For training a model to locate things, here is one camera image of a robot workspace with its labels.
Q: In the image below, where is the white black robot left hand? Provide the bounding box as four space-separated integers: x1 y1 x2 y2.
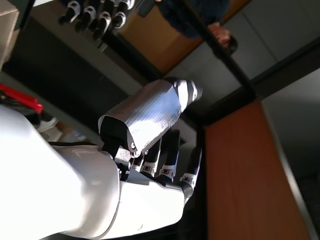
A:
58 0 137 41

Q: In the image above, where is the person in dark clothing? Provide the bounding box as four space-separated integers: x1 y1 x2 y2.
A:
154 0 239 56

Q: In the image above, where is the black pole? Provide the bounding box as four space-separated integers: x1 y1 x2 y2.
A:
178 0 256 96

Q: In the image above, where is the orange metal cart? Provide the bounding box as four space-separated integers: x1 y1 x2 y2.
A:
0 83 44 115

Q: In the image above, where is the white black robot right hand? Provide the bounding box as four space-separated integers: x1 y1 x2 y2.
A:
0 77 204 240

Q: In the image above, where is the open cardboard box grey tape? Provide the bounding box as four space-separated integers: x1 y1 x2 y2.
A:
0 0 20 66

